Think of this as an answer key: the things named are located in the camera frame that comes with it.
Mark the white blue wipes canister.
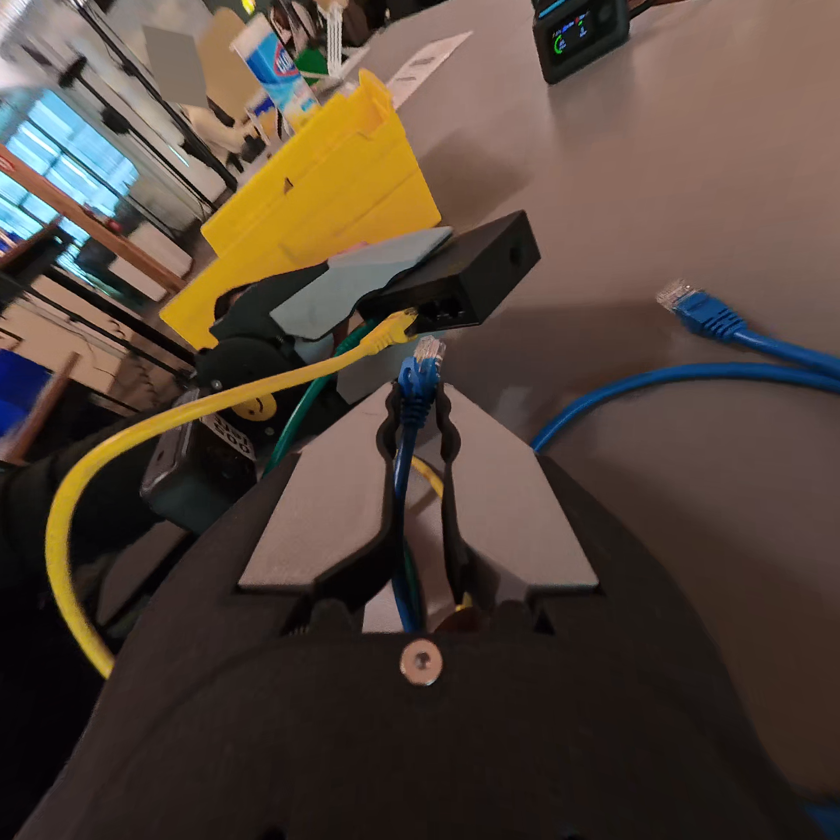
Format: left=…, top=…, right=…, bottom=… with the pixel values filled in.
left=230, top=13, right=322, bottom=135

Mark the black ethernet port block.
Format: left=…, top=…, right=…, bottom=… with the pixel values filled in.
left=357, top=210, right=542, bottom=334

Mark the blue ethernet cable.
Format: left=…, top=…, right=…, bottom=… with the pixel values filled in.
left=392, top=277, right=840, bottom=634

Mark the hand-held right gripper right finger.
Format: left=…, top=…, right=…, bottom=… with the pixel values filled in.
left=433, top=382, right=601, bottom=611

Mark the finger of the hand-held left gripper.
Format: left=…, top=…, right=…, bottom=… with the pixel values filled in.
left=270, top=226, right=455, bottom=342
left=336, top=356, right=396, bottom=404

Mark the white paper strip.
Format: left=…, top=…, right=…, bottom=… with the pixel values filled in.
left=386, top=31, right=473, bottom=109

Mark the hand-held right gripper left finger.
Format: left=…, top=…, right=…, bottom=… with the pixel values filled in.
left=238, top=382, right=411, bottom=614

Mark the small black display device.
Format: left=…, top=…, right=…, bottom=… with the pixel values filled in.
left=532, top=0, right=631, bottom=85

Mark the yellow plastic bin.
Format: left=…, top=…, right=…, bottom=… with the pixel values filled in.
left=159, top=67, right=442, bottom=350

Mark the green ethernet cable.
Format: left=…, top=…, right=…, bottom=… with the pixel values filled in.
left=262, top=322, right=422, bottom=631

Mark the yellow ethernet cable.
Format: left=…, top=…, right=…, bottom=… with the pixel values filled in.
left=45, top=307, right=447, bottom=680

